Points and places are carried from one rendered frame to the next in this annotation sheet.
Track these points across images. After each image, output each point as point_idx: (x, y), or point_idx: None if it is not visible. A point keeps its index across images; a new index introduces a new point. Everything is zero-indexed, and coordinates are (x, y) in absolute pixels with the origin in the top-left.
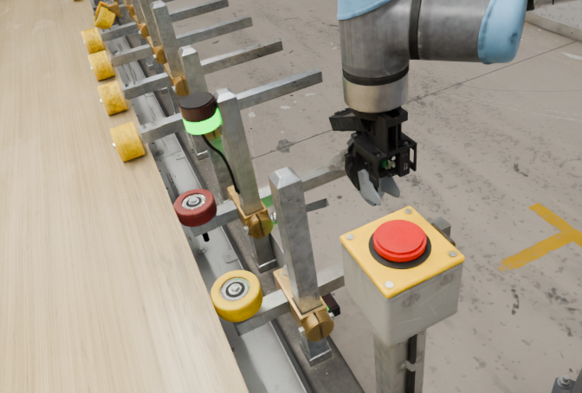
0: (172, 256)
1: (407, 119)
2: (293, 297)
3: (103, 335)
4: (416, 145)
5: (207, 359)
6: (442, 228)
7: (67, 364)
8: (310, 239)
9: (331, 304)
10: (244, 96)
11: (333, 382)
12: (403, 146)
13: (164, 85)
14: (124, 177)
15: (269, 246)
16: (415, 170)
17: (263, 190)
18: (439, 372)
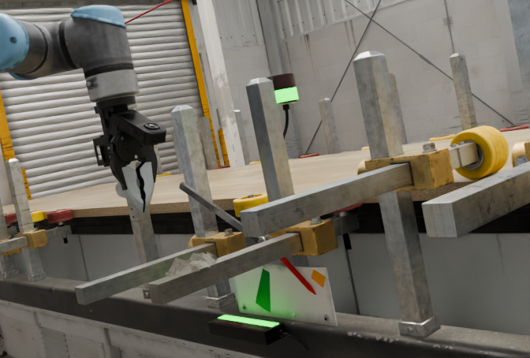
0: None
1: (95, 113)
2: (218, 230)
3: (326, 179)
4: (93, 141)
5: (250, 194)
6: (85, 283)
7: (334, 175)
8: (181, 165)
9: (216, 319)
10: (357, 175)
11: (203, 302)
12: (103, 135)
13: None
14: (455, 175)
15: None
16: (98, 165)
17: (287, 235)
18: None
